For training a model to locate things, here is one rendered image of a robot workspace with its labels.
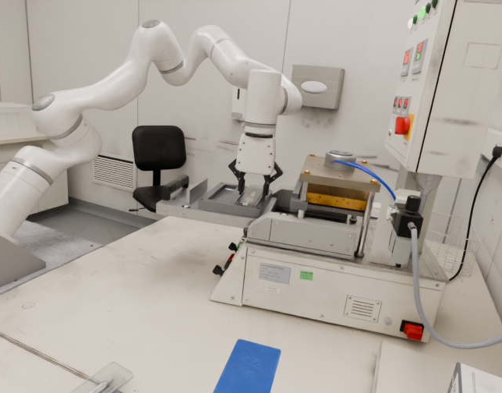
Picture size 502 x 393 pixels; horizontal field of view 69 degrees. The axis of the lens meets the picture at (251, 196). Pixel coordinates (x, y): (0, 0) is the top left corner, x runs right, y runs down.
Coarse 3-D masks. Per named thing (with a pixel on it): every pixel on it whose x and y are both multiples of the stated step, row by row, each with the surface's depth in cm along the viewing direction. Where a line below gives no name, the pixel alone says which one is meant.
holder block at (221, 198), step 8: (224, 184) 112; (232, 184) 112; (208, 192) 102; (216, 192) 104; (224, 192) 109; (232, 192) 104; (200, 200) 95; (208, 200) 95; (216, 200) 95; (224, 200) 96; (232, 200) 97; (264, 200) 99; (200, 208) 95; (208, 208) 95; (216, 208) 94; (224, 208) 94; (232, 208) 93; (240, 208) 93; (248, 208) 92; (256, 208) 92; (264, 208) 100; (248, 216) 93; (256, 216) 93
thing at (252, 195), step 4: (248, 188) 106; (252, 188) 107; (256, 188) 107; (260, 188) 108; (244, 192) 102; (248, 192) 103; (252, 192) 103; (256, 192) 103; (260, 192) 104; (240, 196) 98; (244, 196) 98; (248, 196) 98; (252, 196) 99; (256, 196) 99; (260, 196) 99; (236, 200) 94; (240, 200) 94; (244, 200) 95; (248, 200) 95; (252, 200) 95; (256, 200) 96
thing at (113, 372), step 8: (104, 368) 67; (112, 368) 67; (120, 368) 67; (96, 376) 65; (104, 376) 65; (112, 376) 65; (120, 376) 65; (128, 376) 65; (80, 384) 63; (88, 384) 63; (96, 384) 63; (104, 384) 63; (112, 384) 63; (72, 392) 61; (80, 392) 61; (88, 392) 61; (96, 392) 61; (104, 392) 62
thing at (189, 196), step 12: (204, 180) 108; (180, 192) 108; (192, 192) 99; (204, 192) 110; (156, 204) 97; (168, 204) 96; (180, 204) 97; (192, 204) 98; (276, 204) 111; (180, 216) 96; (192, 216) 95; (204, 216) 94; (216, 216) 94; (228, 216) 93; (240, 216) 93
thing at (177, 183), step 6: (174, 180) 104; (180, 180) 106; (186, 180) 111; (168, 186) 99; (174, 186) 102; (180, 186) 106; (186, 186) 112; (162, 192) 99; (168, 192) 99; (162, 198) 100; (168, 198) 99
